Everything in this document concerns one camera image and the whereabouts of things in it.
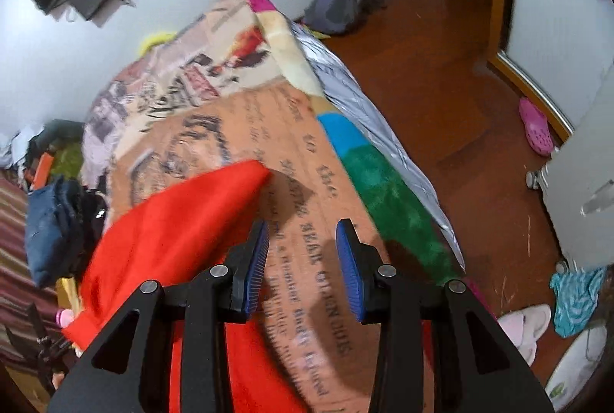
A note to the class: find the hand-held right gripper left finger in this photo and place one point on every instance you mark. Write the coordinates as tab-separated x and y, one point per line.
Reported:
254	269

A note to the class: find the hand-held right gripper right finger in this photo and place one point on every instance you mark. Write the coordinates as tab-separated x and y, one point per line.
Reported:
350	274

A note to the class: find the red zip jacket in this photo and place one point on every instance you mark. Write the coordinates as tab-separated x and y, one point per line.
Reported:
168	230

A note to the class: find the striped curtain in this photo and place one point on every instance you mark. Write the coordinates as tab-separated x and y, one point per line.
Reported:
19	298

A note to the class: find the yellow cloth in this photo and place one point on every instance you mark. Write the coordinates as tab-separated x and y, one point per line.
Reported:
67	290

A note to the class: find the multicolour fleece blanket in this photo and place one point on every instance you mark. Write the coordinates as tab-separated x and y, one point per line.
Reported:
383	182

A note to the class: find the blue denim garment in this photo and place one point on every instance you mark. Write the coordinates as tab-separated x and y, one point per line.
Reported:
52	226

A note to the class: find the newspaper print blanket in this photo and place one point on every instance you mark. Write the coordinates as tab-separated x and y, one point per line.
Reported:
249	125

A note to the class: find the orange box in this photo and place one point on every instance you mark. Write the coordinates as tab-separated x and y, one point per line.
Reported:
42	168

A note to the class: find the white fluffy slipper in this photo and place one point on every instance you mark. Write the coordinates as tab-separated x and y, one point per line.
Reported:
525	322

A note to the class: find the silver grey satin quilt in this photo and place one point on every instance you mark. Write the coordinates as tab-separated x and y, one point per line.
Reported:
355	91

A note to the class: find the green cloth-covered stand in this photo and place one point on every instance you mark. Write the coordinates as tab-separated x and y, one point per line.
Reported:
69	158

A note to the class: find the teal patterned cloth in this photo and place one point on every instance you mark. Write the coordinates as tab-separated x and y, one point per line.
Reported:
573	298

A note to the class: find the pink clog shoe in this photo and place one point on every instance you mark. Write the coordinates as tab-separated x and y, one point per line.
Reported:
535	127

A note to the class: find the white round basin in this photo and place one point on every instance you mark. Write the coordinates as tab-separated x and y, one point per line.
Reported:
575	370

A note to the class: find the white cabinet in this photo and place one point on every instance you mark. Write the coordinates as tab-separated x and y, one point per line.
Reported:
585	144

